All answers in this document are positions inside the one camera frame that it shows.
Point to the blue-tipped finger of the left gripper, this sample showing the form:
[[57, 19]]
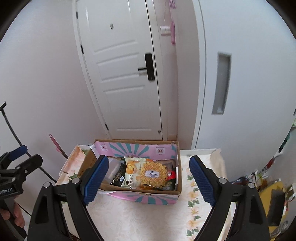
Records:
[[15, 154]]

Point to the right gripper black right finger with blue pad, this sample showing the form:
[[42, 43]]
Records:
[[249, 220]]

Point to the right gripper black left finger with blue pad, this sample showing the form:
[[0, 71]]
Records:
[[48, 220]]

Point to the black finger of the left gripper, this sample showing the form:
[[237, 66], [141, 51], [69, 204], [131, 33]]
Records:
[[28, 166]]

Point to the dark green cracker packet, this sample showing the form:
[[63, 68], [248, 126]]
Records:
[[170, 185]]

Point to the clear plastic packet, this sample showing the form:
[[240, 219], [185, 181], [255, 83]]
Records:
[[114, 165]]

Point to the red black snack packet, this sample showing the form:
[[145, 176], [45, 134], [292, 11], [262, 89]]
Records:
[[171, 171]]

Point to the orange chiffon cake packet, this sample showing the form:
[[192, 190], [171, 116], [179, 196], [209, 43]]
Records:
[[132, 175]]

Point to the round waffle packet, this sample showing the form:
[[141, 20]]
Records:
[[153, 175]]

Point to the person's left hand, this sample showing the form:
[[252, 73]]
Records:
[[17, 213]]

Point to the yellow stool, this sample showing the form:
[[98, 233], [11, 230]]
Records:
[[273, 200]]

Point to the cardboard box pink lining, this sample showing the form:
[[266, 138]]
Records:
[[157, 151]]

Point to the white sliding wardrobe door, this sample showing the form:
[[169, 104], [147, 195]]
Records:
[[260, 104]]

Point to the white panel door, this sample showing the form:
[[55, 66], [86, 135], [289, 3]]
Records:
[[113, 37]]

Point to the pink handled tool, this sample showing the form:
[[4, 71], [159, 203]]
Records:
[[58, 147]]

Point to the grey recessed door handle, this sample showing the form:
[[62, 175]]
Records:
[[222, 83]]

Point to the black door handle lock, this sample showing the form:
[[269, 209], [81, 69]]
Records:
[[149, 68]]

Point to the white wall switch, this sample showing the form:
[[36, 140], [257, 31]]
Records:
[[165, 30]]

